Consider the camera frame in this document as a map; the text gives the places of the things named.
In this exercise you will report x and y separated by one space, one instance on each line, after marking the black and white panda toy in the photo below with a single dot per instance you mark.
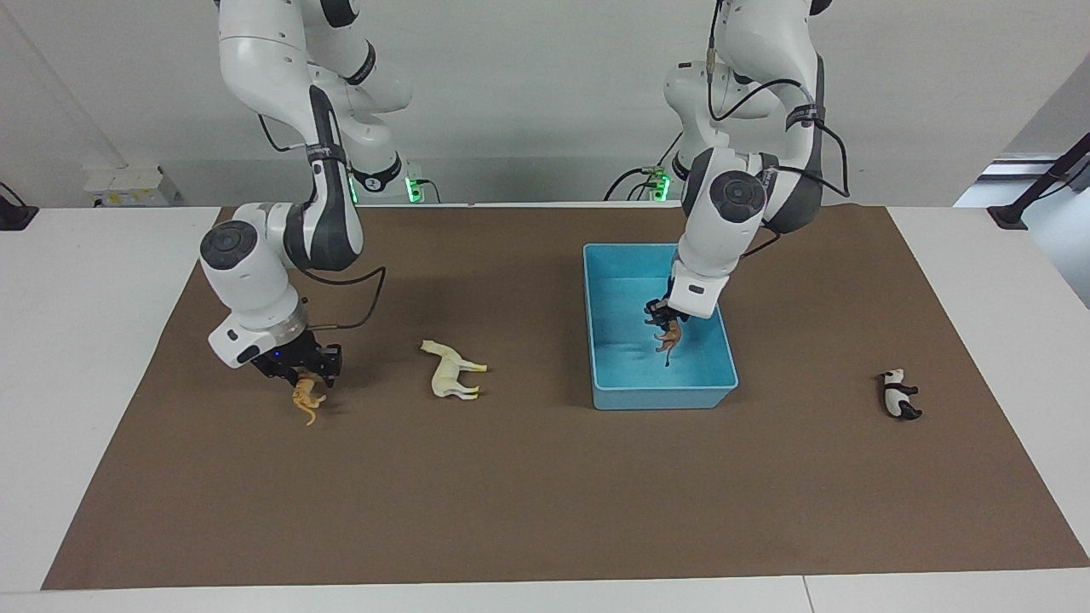
896 396

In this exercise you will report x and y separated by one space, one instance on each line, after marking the black table clamp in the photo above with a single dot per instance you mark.
15 213

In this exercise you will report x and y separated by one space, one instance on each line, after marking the brown lion toy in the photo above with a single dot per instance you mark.
669 339

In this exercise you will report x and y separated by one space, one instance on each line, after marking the light blue plastic storage box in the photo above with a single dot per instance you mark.
634 379

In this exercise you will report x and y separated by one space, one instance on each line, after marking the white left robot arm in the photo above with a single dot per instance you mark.
749 128

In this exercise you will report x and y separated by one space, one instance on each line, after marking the white wall socket box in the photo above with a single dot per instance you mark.
128 186

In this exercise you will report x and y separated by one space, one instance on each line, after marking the green lit base connector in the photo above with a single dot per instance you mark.
657 183
414 183

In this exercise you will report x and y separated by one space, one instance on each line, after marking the brown paper table mat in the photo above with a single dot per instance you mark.
545 494

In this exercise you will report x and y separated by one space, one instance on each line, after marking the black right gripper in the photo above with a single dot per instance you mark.
294 358

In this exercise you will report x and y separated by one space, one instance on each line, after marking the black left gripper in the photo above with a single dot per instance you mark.
662 308

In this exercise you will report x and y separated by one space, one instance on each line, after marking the black clamp stand pole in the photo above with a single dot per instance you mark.
1035 187

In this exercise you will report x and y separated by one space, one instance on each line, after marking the cream white horse toy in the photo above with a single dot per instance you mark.
450 373

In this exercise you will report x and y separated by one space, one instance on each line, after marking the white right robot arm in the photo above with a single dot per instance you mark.
281 170

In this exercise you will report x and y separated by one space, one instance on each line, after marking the orange striped tiger toy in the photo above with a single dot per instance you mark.
306 402

